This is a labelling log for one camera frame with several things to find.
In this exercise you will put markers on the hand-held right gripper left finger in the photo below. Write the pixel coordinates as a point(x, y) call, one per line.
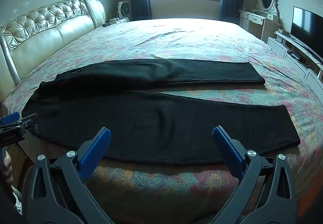
point(97, 149)

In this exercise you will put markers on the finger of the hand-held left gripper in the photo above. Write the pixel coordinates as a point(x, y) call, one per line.
point(10, 118)
point(21, 124)

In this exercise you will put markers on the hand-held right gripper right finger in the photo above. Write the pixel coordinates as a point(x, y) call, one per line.
point(227, 149)

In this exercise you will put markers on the black pants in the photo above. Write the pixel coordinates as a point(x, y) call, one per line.
point(151, 118)

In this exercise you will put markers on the person's left hand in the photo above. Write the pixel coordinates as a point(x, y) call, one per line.
point(7, 167)

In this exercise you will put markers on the beige tufted leather headboard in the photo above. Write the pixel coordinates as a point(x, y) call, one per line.
point(50, 29)

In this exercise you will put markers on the white television stand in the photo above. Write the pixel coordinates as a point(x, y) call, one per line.
point(290, 48)

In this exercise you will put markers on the bed with floral bedspread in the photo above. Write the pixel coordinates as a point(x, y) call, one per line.
point(181, 37)

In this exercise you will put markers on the dark phone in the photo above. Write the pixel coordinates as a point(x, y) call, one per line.
point(106, 24)

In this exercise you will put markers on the cream dressing table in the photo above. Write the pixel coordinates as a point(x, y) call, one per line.
point(254, 22)

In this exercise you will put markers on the white fan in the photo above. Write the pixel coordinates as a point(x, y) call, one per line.
point(124, 10)

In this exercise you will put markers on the black flat television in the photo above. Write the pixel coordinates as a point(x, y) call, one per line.
point(306, 27)

